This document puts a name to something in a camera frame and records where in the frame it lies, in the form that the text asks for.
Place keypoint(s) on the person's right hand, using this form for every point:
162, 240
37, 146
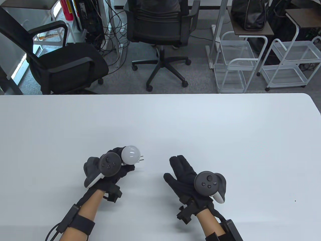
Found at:
181, 178

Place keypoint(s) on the person's left hand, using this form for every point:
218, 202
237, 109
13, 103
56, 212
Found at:
126, 172

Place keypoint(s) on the white light bulb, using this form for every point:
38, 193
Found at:
130, 154

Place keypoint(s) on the white light bulb socket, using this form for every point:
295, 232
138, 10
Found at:
141, 157

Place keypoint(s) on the person's right forearm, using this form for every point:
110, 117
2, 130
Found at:
208, 223

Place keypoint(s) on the person's left forearm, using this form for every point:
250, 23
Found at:
92, 203

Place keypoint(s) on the grey and white right controller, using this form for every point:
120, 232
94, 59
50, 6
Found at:
207, 182

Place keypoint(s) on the black mesh office chair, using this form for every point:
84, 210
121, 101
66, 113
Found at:
70, 62

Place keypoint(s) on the black ribbed office chair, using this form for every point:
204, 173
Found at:
155, 27

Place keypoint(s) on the white metal stand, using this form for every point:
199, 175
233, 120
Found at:
218, 32

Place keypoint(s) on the white desk leg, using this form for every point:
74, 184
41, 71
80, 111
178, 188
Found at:
111, 22

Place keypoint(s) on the black computer tower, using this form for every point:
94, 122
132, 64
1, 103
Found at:
91, 20

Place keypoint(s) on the white shelf rack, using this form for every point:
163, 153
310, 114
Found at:
55, 30

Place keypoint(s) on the brown side table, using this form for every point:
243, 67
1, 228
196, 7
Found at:
308, 20
268, 31

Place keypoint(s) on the red fire extinguisher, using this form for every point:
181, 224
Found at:
66, 10

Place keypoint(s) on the black bag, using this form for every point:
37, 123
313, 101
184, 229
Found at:
250, 15

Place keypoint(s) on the dark desk top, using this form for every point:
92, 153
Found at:
25, 3

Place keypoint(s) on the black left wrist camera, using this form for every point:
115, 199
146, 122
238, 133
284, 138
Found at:
114, 194

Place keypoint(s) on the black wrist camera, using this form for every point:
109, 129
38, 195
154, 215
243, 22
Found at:
186, 213
114, 194

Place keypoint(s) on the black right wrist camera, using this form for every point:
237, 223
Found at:
186, 213

